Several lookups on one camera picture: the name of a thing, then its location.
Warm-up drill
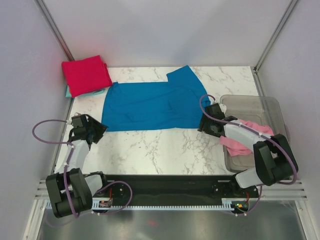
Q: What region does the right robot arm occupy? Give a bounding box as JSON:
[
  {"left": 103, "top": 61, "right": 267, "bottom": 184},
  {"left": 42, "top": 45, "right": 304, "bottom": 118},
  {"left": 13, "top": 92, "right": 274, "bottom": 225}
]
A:
[{"left": 198, "top": 103, "right": 299, "bottom": 197}]

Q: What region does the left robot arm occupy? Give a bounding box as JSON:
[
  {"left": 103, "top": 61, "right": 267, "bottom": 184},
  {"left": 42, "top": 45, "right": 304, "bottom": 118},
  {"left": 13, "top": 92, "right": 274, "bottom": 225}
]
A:
[{"left": 45, "top": 114, "right": 110, "bottom": 218}]

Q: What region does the pink t-shirt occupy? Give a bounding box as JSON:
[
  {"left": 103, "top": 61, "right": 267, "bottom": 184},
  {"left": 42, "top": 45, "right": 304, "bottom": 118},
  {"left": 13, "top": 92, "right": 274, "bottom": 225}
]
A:
[{"left": 219, "top": 119, "right": 274, "bottom": 157}]

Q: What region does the folded light blue t-shirt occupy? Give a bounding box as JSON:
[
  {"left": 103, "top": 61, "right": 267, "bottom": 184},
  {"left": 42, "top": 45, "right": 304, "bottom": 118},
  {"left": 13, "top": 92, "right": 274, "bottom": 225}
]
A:
[{"left": 65, "top": 85, "right": 106, "bottom": 98}]

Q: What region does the clear plastic bin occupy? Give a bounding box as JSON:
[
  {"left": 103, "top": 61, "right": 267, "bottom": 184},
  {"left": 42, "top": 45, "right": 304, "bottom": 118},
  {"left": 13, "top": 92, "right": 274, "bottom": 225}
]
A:
[{"left": 220, "top": 94, "right": 290, "bottom": 173}]

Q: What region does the folded red t-shirt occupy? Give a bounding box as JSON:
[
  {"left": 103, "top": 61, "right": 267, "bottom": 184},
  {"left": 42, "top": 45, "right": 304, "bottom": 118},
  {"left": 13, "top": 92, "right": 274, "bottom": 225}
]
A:
[{"left": 61, "top": 55, "right": 113, "bottom": 98}]

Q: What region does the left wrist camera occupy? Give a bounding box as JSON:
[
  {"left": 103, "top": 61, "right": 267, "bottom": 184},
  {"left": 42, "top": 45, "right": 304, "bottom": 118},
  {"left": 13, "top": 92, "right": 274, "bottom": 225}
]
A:
[{"left": 71, "top": 112, "right": 83, "bottom": 125}]

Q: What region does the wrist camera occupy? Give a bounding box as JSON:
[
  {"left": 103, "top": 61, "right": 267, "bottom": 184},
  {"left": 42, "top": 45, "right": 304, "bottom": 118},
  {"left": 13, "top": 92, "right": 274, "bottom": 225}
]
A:
[
  {"left": 71, "top": 112, "right": 83, "bottom": 125},
  {"left": 218, "top": 103, "right": 227, "bottom": 114}
]

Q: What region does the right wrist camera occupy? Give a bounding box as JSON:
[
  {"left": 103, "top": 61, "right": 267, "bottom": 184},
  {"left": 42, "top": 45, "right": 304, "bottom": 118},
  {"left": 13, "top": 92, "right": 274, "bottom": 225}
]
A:
[{"left": 218, "top": 103, "right": 227, "bottom": 114}]

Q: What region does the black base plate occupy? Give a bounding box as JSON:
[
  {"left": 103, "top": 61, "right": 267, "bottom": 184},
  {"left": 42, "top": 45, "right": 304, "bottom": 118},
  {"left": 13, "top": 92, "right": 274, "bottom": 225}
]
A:
[{"left": 96, "top": 175, "right": 259, "bottom": 206}]

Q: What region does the white cable duct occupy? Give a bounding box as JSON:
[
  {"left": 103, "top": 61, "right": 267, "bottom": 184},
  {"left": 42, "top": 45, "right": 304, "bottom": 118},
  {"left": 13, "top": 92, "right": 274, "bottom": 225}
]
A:
[{"left": 91, "top": 199, "right": 249, "bottom": 212}]

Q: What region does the aluminium rail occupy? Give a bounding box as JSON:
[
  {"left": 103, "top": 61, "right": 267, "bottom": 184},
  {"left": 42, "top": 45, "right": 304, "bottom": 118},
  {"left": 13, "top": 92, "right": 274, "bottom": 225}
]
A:
[{"left": 34, "top": 180, "right": 308, "bottom": 201}]

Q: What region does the left aluminium frame post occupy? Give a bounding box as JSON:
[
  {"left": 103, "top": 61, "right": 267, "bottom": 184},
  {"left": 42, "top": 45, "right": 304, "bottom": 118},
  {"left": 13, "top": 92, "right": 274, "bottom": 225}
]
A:
[{"left": 34, "top": 0, "right": 75, "bottom": 61}]

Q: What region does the aluminium frame post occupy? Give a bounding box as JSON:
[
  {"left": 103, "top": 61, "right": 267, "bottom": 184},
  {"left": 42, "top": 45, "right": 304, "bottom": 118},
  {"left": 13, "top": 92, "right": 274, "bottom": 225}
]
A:
[
  {"left": 253, "top": 0, "right": 300, "bottom": 74},
  {"left": 34, "top": 0, "right": 75, "bottom": 61}
]

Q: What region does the right aluminium frame post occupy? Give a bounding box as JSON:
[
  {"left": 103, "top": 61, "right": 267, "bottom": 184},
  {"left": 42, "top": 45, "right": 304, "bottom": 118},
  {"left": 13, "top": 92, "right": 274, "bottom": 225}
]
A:
[{"left": 253, "top": 0, "right": 300, "bottom": 74}]

